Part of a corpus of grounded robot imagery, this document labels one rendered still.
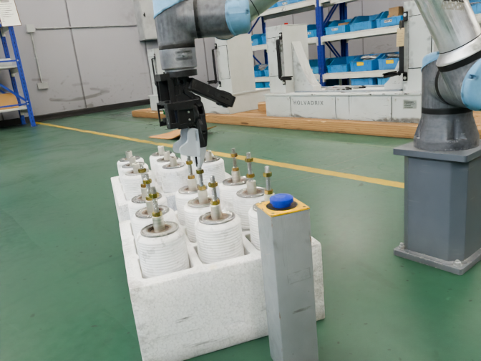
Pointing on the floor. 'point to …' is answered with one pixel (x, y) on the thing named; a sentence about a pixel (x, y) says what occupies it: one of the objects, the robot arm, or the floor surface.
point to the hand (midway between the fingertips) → (200, 160)
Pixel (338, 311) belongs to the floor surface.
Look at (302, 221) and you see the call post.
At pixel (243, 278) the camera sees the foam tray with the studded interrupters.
